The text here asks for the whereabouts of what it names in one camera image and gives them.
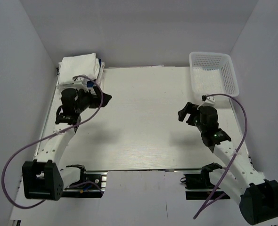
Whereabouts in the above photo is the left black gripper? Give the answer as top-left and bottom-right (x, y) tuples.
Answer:
(75, 86), (112, 113)

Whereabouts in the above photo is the blue white t shirt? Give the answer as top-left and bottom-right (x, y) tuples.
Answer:
(87, 58), (105, 94)

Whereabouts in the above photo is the white t shirt robot print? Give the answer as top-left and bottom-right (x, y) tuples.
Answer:
(58, 53), (100, 85)

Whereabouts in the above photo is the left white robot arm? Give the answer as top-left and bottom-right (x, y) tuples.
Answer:
(22, 86), (112, 201)

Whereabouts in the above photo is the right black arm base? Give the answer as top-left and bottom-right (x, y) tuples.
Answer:
(180, 163), (223, 200)

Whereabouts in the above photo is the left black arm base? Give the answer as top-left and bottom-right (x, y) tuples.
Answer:
(61, 171), (107, 198)

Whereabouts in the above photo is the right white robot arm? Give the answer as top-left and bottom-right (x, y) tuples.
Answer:
(178, 102), (278, 225)

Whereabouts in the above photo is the folded white t shirt stack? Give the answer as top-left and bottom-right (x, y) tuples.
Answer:
(57, 58), (105, 94)

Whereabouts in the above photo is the white plastic basket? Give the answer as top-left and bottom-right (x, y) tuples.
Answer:
(189, 52), (239, 97)

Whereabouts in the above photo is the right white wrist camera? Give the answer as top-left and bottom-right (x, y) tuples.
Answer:
(201, 95), (215, 107)

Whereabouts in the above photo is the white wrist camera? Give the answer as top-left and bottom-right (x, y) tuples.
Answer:
(72, 75), (91, 92)
(201, 95), (215, 107)

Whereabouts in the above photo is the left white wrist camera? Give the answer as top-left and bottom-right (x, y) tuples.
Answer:
(72, 75), (91, 92)

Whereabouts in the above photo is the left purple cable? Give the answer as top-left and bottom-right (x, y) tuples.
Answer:
(1, 75), (106, 209)

